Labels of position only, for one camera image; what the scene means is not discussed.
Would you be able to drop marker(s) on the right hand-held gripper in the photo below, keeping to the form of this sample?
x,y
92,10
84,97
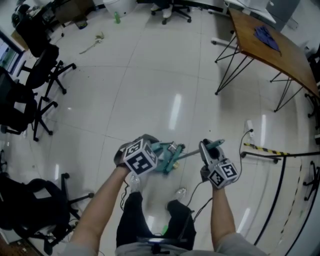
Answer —
x,y
221,173

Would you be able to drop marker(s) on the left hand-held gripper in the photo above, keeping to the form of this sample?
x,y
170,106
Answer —
x,y
140,157

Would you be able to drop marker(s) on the grey metal rod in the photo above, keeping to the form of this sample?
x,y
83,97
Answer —
x,y
190,154

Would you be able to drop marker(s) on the yellowish trash scrap with stem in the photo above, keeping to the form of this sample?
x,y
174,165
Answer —
x,y
99,38

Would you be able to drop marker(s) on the person's left forearm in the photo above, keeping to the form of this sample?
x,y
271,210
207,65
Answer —
x,y
100,210

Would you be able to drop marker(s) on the person's right forearm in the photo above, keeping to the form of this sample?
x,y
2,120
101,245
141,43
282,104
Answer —
x,y
222,215

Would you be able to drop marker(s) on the small green floor item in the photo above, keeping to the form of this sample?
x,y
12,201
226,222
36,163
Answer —
x,y
165,229

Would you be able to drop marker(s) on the person's right hand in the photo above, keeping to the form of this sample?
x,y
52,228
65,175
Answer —
x,y
204,173

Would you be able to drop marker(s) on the white power strip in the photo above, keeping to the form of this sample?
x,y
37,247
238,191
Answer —
x,y
250,127

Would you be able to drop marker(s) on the person's right white shoe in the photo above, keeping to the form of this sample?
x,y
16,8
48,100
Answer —
x,y
180,194

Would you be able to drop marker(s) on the person's white shoe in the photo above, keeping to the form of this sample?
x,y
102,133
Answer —
x,y
135,183
180,194
155,7
167,13

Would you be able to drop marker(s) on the person's left white shoe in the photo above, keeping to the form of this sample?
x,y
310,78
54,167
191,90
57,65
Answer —
x,y
135,183

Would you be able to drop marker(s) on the yellow black hazard strip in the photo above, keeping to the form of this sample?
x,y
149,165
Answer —
x,y
265,149

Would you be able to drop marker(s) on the person's black trousers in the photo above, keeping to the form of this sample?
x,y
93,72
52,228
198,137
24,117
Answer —
x,y
132,220

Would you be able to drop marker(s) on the black chest-mounted device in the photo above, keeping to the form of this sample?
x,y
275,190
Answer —
x,y
160,240

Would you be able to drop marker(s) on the white desk foot bar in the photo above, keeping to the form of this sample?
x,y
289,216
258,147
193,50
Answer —
x,y
223,42

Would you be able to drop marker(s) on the black chair base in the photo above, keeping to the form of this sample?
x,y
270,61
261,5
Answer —
x,y
312,180

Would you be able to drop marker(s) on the person's grey shirt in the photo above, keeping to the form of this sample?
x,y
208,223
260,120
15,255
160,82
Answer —
x,y
237,246

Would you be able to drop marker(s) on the wooden table with black legs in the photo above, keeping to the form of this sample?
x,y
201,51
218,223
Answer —
x,y
262,42

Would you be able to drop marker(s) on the blue cloth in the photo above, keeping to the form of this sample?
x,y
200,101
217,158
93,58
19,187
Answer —
x,y
266,37

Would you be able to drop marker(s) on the black office chair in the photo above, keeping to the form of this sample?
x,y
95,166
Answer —
x,y
315,75
176,10
37,42
17,105
30,207

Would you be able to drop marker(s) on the white desk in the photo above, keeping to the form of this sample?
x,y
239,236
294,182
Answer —
x,y
250,8

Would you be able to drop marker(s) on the grey cabinet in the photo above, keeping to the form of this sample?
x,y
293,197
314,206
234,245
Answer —
x,y
282,13

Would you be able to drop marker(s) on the green plastic bottle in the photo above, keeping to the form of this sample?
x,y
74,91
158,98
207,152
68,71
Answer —
x,y
117,18

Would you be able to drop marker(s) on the white round bin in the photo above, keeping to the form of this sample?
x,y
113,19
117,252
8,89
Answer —
x,y
120,6

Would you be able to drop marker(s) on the brown cardboard box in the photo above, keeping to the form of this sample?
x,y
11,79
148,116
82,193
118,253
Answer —
x,y
72,11

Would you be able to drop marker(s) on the computer monitor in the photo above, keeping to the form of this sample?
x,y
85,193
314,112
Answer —
x,y
8,56

